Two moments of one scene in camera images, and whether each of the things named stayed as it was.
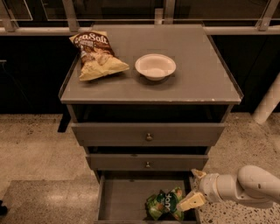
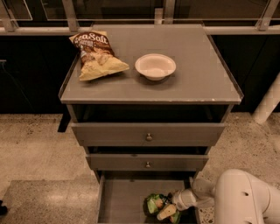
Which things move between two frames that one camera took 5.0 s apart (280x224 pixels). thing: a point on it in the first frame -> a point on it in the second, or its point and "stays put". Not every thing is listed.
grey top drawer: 148,134 stays put
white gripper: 208,185 -> 183,199
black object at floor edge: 3,210 stays put
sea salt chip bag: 98,58 stays put
